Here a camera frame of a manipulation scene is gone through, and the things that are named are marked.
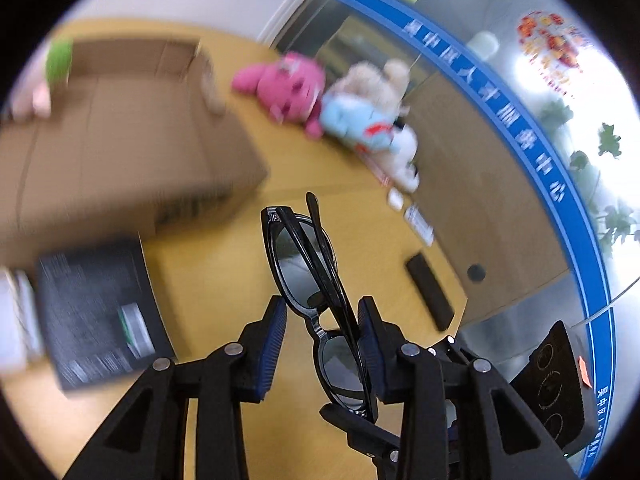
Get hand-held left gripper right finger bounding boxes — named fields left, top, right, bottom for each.
left=357, top=296, right=577, bottom=480

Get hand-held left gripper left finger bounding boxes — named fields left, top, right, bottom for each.
left=65, top=296, right=289, bottom=480

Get black sunglasses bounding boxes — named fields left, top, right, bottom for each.
left=260, top=191, right=382, bottom=423

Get wooden desktop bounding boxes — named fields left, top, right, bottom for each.
left=0, top=19, right=572, bottom=480

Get black rectangular case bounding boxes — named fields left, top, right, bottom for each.
left=404, top=252, right=456, bottom=332

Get white printed packet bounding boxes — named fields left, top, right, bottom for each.
left=403, top=203, right=435, bottom=247

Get black panel with circle print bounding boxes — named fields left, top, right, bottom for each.
left=509, top=320, right=587, bottom=457

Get black flat carton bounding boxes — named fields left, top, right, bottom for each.
left=34, top=237, right=177, bottom=394

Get light blue plush toy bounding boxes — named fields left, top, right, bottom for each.
left=319, top=94, right=407, bottom=157

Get brown cardboard box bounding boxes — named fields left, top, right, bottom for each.
left=0, top=35, right=272, bottom=263

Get white box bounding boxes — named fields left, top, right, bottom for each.
left=0, top=267, right=47, bottom=362

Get blue window band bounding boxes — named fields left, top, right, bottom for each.
left=334, top=0, right=617, bottom=480

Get beige plush bear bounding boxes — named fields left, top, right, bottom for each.
left=325, top=58, right=422, bottom=194

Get green plant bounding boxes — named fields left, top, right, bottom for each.
left=539, top=100, right=640, bottom=262

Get pale pink plush toy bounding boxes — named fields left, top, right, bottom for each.
left=9, top=80, right=54, bottom=122

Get red window decal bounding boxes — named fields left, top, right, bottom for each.
left=517, top=9, right=587, bottom=92

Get green plush toy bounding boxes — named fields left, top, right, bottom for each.
left=44, top=39, right=76, bottom=87

